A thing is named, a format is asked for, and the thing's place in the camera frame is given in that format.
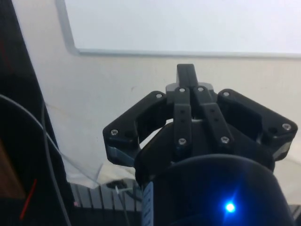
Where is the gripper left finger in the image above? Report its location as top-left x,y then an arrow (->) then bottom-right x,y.
103,63 -> 192,166

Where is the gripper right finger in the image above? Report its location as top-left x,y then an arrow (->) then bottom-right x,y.
187,63 -> 298,161

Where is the flat whiteboard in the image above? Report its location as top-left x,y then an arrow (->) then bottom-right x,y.
55,0 -> 301,59

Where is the grey cable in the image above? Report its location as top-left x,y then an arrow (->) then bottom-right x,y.
0,94 -> 72,226

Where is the red cable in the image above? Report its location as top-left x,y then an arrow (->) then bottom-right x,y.
19,178 -> 38,220

